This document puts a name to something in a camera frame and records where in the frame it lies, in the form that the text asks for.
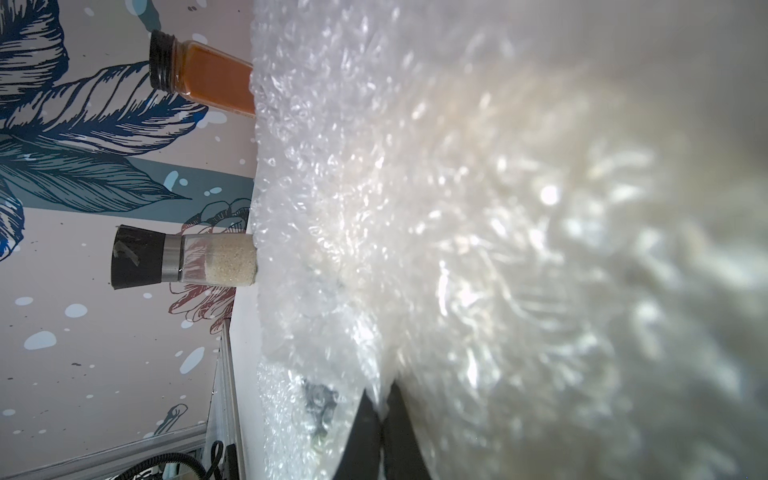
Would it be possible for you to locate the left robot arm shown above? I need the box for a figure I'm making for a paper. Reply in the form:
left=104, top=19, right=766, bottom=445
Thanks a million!
left=114, top=440, right=242, bottom=480

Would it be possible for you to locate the orange spice jar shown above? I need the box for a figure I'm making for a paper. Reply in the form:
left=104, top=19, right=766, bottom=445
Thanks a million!
left=148, top=30, right=256, bottom=118

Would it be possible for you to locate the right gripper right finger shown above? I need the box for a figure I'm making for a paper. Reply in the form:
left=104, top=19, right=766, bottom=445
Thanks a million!
left=382, top=383, right=431, bottom=480

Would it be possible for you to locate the bubble wrap sheet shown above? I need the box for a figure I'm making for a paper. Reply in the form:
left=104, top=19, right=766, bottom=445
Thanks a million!
left=251, top=1, right=767, bottom=479

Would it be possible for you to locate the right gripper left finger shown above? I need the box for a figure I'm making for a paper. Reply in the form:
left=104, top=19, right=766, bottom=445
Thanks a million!
left=333, top=392, right=381, bottom=480

